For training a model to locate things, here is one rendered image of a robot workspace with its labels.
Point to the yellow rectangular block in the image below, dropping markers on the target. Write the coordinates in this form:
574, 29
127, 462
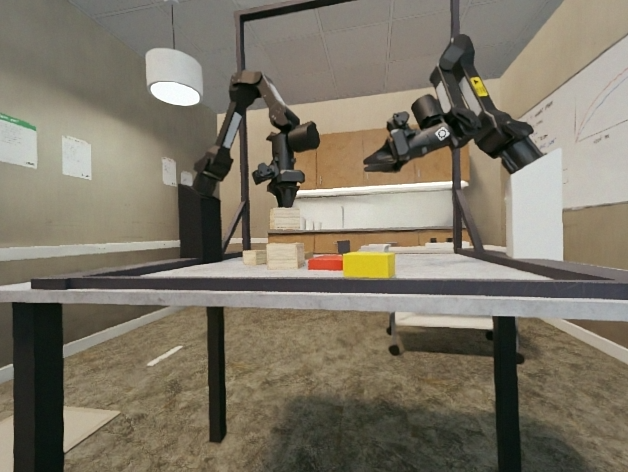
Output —
369, 264

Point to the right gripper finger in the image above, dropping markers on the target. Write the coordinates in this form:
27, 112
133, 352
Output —
288, 194
277, 194

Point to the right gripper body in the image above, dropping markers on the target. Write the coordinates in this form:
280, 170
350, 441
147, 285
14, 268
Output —
288, 176

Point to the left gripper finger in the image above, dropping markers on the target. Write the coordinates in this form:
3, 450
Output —
379, 168
384, 155

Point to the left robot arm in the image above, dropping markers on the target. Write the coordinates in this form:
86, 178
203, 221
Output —
455, 73

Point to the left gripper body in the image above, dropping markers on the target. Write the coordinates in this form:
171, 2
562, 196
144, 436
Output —
419, 144

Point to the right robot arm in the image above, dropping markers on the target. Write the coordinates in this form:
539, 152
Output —
217, 159

